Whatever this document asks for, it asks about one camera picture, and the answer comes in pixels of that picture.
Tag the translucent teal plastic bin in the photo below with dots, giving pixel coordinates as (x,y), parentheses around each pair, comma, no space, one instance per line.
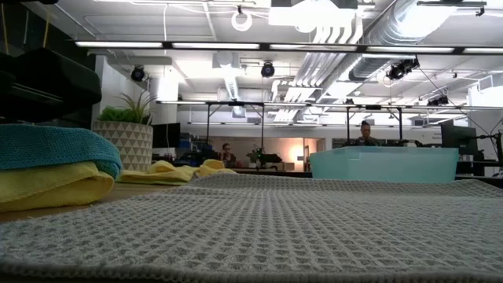
(385,167)

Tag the black aluminium table frame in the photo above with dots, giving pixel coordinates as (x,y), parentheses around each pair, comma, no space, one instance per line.
(275,173)

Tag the black background workstation frame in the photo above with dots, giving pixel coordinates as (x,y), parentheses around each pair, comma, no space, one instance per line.
(262,126)
(348,126)

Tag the yellow microfiber towel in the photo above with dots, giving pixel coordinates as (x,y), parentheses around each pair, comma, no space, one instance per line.
(47,188)
(169,175)

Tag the teal microfiber towel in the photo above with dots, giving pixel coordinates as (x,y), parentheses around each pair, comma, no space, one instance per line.
(47,145)

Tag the green succulent plant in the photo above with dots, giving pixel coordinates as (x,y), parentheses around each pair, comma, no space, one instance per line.
(125,114)

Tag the black computer monitor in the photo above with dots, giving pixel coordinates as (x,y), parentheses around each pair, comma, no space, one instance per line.
(459,138)
(166,135)

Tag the white triangle-patterned plant pot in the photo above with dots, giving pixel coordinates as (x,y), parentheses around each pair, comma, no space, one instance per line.
(125,145)

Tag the black overhead light bar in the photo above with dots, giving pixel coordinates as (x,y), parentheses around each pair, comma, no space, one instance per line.
(265,46)

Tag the black background robot equipment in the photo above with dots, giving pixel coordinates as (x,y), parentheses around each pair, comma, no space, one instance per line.
(269,158)

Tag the person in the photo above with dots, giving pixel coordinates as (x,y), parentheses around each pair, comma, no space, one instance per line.
(228,157)
(366,135)

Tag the small black overhead camera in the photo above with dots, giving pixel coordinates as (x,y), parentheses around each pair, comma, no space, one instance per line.
(438,101)

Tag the grey waffle weave towel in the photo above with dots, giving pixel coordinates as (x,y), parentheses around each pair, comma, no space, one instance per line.
(275,228)

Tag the silver ventilation duct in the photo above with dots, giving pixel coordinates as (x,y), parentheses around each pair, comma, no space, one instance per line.
(393,27)

